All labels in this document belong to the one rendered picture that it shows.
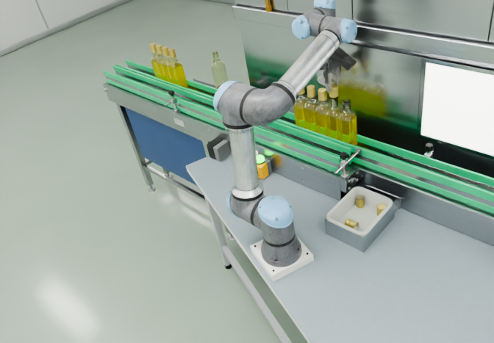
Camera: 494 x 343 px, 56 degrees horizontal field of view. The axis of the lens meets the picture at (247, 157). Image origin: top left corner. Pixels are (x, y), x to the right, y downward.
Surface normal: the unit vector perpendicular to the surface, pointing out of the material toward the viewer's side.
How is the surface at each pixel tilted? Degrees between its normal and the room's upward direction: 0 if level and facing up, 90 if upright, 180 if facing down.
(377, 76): 90
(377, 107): 90
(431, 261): 0
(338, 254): 0
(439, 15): 90
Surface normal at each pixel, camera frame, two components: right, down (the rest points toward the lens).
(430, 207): -0.67, 0.52
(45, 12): 0.72, 0.31
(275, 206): -0.05, -0.76
